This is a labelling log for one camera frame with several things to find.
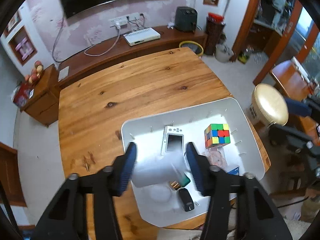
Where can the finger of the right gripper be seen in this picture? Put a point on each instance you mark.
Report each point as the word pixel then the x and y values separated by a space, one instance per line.
pixel 297 108

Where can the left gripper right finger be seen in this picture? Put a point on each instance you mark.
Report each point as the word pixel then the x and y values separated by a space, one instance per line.
pixel 200 169

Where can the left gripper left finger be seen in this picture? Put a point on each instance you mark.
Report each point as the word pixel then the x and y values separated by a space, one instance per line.
pixel 122 170

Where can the clear plastic box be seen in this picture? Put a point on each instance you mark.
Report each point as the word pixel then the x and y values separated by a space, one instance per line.
pixel 216 156

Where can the green small case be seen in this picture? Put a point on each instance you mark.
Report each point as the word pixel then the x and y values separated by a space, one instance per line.
pixel 183 180

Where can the gold round compact case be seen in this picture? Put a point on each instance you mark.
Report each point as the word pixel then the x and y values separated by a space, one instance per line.
pixel 269 105

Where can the colourful rubik's cube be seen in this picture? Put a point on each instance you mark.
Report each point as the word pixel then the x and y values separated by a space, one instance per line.
pixel 217 135

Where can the blue dental floss box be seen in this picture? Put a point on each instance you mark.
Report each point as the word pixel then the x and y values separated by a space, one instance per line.
pixel 233 170

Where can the white handheld game console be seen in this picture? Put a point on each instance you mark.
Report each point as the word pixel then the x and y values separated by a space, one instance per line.
pixel 173 140

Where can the white bottle-shaped plastic piece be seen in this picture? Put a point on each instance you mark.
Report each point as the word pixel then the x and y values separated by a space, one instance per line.
pixel 159 169

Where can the black car key fob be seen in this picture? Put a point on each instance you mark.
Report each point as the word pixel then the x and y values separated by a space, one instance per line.
pixel 186 200

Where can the wooden side chair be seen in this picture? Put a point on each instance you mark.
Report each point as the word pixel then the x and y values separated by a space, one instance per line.
pixel 290 81

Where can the white storage tray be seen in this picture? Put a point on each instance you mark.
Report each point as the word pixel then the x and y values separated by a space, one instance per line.
pixel 147 134

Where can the yellow oil bottle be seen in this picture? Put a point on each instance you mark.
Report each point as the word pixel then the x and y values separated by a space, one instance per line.
pixel 244 55

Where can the white bucket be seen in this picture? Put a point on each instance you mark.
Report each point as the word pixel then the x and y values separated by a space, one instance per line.
pixel 223 53

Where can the small wooden side cabinet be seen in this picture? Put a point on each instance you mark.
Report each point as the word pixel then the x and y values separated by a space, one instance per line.
pixel 43 106

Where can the yellow-rimmed trash bin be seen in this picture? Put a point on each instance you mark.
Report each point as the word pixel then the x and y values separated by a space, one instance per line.
pixel 194 46

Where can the dark woven tall basket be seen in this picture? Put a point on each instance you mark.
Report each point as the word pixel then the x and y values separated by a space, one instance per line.
pixel 214 28

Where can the red gift box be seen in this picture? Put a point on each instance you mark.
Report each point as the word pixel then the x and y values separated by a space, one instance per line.
pixel 21 94

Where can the peach fruit ornament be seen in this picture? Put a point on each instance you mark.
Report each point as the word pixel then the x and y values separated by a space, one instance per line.
pixel 35 74

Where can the brown wooden tv cabinet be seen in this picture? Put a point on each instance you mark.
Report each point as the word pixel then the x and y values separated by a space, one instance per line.
pixel 81 65

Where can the white set-top box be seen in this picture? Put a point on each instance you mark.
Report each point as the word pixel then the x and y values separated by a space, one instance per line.
pixel 141 36

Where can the dark green air fryer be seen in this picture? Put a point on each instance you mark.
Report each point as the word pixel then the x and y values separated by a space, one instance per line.
pixel 186 19

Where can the pink items in niche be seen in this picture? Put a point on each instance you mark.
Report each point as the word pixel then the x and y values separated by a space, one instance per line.
pixel 25 48

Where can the white wall power strip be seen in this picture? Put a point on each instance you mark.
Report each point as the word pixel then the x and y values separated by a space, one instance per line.
pixel 133 18

